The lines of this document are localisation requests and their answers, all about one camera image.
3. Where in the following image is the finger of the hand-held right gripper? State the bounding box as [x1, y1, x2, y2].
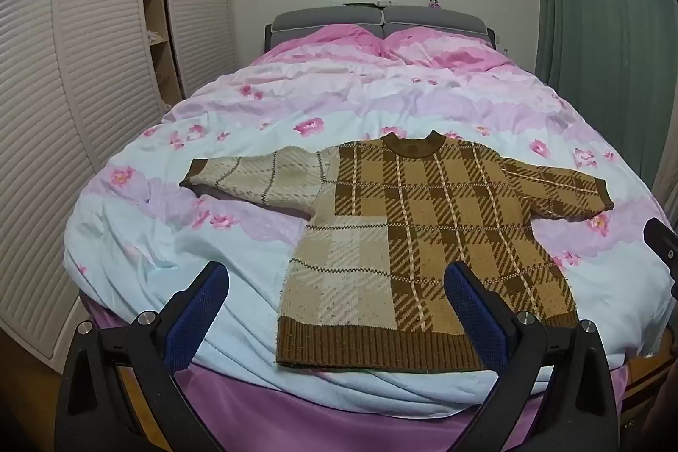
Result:
[643, 217, 678, 299]

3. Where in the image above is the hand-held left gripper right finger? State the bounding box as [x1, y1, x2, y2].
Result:
[444, 261, 620, 452]

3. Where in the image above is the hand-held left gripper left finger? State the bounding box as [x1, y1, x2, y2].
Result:
[54, 261, 230, 452]

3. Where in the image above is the brown beige plaid sweater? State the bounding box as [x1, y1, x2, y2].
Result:
[179, 130, 615, 374]

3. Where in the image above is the floral pink white duvet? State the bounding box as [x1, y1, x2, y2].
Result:
[62, 22, 671, 418]

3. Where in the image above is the purple bedsheet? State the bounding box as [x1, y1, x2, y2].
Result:
[79, 298, 631, 452]

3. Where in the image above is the green curtain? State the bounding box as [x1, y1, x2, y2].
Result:
[530, 0, 678, 199]

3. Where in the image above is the pink pillow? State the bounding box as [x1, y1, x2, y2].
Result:
[249, 24, 389, 67]
[381, 28, 510, 72]

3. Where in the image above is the open wooden wardrobe shelf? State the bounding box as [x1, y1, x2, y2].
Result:
[140, 0, 186, 102]

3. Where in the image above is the grey padded headboard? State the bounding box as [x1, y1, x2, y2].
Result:
[264, 6, 499, 55]

